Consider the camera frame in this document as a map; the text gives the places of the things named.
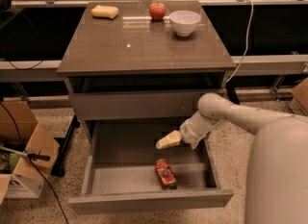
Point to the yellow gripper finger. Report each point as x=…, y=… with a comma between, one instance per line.
x=170, y=140

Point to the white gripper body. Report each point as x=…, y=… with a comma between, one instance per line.
x=190, y=134

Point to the red coke can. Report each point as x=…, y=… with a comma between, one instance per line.
x=165, y=175

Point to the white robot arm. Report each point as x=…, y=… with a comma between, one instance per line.
x=277, y=173

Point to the open grey middle drawer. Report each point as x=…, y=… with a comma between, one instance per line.
x=120, y=173

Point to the grey drawer cabinet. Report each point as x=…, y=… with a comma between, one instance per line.
x=137, y=75

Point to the cardboard box at right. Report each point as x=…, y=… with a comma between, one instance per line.
x=299, y=103

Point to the white bowl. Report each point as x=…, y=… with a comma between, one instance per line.
x=184, y=23

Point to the black table leg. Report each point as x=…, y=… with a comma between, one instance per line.
x=64, y=142

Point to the red apple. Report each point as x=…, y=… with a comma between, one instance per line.
x=157, y=11

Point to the brown cardboard box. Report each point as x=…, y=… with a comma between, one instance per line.
x=28, y=152

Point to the yellow sponge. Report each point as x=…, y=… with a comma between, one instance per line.
x=104, y=12

